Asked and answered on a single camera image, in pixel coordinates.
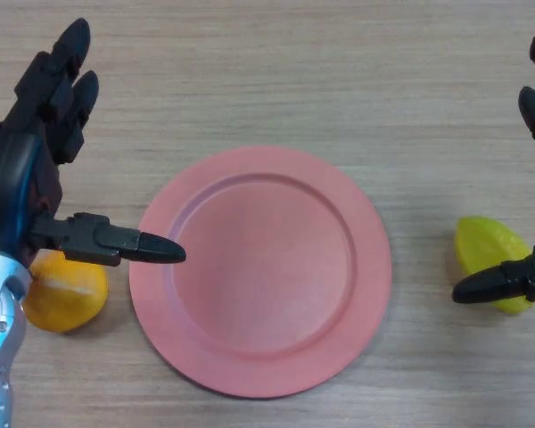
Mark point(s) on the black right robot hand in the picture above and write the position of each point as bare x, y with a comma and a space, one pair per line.
508, 278

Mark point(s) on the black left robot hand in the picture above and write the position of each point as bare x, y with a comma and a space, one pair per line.
13, 178

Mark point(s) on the yellow starfruit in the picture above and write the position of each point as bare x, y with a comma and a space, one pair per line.
481, 245

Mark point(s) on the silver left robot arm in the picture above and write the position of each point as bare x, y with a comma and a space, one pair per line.
0, 356

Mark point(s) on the pink round plate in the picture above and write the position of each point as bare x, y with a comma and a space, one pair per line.
267, 276

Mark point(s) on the orange round fruit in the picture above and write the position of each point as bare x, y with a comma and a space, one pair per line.
62, 307

